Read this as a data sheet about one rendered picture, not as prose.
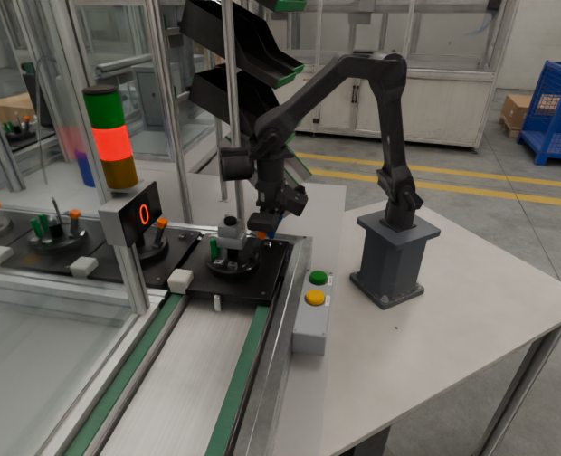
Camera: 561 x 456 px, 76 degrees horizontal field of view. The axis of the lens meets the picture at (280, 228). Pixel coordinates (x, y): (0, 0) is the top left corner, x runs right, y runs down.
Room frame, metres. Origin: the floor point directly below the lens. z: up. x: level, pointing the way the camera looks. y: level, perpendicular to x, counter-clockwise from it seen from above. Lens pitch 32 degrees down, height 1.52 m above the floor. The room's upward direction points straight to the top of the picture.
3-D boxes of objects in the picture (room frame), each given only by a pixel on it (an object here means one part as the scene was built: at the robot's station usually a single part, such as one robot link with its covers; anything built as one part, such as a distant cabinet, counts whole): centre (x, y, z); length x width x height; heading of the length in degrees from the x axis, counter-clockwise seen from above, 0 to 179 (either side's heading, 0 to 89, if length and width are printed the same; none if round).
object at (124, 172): (0.57, 0.27, 1.28); 0.05 x 0.05 x 0.05
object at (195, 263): (0.73, 0.12, 0.96); 0.24 x 0.24 x 0.02; 79
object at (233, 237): (0.73, 0.13, 1.06); 0.08 x 0.04 x 0.07; 79
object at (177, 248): (0.78, 0.37, 1.01); 0.24 x 0.24 x 0.13; 79
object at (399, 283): (0.77, -0.29, 0.96); 0.15 x 0.15 x 0.20; 27
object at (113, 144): (0.57, 0.27, 1.33); 0.05 x 0.05 x 0.05
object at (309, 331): (0.61, -0.08, 0.93); 0.21 x 0.07 x 0.06; 169
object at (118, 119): (0.57, 0.27, 1.38); 0.05 x 0.05 x 0.05
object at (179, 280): (0.66, 0.23, 0.97); 0.05 x 0.05 x 0.04; 79
